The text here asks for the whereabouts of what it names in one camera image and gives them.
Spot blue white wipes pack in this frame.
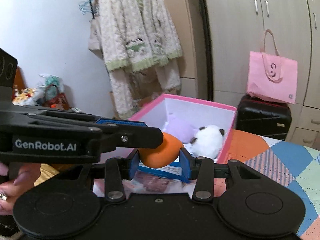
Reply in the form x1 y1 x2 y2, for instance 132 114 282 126
138 161 190 183

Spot white panda plush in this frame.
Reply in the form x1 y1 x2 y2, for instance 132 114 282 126
185 125 225 160

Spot orange soft ball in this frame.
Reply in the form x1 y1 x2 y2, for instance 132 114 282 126
139 132 184 168

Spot purple plush toy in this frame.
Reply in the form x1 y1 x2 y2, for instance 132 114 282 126
164 116 197 144

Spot hand with ring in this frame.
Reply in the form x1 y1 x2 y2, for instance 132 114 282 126
1 163 41 216

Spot pink storage box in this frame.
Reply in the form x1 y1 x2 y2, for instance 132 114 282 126
130 94 236 164

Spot beige canvas tote bag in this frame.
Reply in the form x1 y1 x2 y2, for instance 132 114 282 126
88 16 103 59

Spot black suitcase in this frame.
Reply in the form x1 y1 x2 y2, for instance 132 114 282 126
235 95 292 141

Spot cream green knit cardigan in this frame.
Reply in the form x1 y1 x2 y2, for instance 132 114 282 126
98 0 183 72

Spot colourful patchwork blanket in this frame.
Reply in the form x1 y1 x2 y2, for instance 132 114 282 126
92 128 320 240

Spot pink tote bag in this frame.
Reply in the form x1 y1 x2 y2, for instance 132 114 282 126
247 43 298 105

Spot beige wardrobe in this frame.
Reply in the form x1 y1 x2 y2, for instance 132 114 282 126
205 0 319 147

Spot blue wire hangers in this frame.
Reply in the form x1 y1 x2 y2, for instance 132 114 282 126
78 0 98 17

